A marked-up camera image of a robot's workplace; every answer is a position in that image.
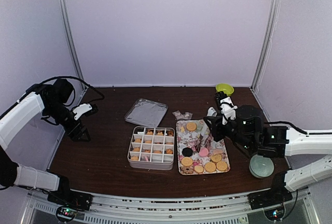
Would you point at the pale green ceramic bowl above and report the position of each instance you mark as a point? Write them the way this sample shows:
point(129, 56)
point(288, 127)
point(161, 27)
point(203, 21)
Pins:
point(261, 167)

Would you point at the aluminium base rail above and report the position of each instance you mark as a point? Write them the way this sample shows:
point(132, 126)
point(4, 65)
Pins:
point(232, 208)

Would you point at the silver serving tongs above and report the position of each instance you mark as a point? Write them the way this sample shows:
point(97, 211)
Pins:
point(204, 140)

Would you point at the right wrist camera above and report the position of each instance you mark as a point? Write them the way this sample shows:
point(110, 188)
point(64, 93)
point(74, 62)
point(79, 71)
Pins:
point(249, 120)

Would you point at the floral rectangular tray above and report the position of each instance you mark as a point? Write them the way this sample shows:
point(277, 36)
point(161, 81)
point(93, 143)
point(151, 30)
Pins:
point(217, 160)

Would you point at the lime green bowl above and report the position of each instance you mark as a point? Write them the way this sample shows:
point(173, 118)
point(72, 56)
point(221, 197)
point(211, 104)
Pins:
point(225, 88)

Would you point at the black sandwich cookie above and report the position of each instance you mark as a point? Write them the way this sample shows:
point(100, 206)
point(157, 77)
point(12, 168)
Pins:
point(187, 152)

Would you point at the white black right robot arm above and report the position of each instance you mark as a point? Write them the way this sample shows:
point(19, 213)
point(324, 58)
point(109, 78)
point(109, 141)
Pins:
point(277, 140)

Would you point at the round tan perforated biscuit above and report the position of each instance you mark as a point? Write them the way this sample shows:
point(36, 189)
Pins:
point(191, 126)

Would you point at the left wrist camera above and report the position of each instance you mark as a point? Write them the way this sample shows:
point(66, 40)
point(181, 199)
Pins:
point(85, 109)

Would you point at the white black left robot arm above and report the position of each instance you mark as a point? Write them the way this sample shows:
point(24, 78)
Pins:
point(26, 141)

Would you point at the flower shaped brown cookie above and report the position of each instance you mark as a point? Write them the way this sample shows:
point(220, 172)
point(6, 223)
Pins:
point(187, 169)

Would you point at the grey divided cookie tin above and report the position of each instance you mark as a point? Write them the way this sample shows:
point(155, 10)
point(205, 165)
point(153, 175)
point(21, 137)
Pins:
point(156, 143)

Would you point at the silver tin lid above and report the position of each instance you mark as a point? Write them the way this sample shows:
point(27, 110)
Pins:
point(146, 113)

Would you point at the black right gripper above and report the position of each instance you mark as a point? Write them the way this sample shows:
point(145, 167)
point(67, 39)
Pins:
point(215, 129)

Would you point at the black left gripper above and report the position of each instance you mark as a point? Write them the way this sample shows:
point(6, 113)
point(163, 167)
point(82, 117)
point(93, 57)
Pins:
point(69, 130)

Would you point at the clear printed cookie wrappers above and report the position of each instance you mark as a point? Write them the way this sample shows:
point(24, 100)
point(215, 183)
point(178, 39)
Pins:
point(179, 116)

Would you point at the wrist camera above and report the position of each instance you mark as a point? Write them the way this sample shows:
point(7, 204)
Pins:
point(249, 120)
point(85, 109)

